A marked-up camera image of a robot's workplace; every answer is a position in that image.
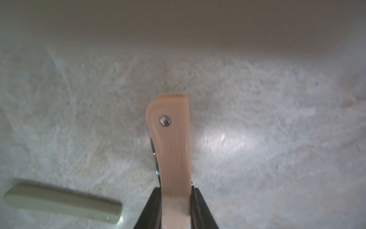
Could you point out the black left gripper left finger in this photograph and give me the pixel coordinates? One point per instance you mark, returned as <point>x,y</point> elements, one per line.
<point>151,216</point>

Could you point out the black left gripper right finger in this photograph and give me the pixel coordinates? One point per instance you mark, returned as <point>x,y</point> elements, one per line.
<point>201,217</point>

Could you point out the pink folding knife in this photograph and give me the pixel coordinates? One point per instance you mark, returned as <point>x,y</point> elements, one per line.
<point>168,119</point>

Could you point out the olive folding knife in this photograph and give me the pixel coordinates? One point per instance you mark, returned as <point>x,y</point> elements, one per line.
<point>28,196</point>

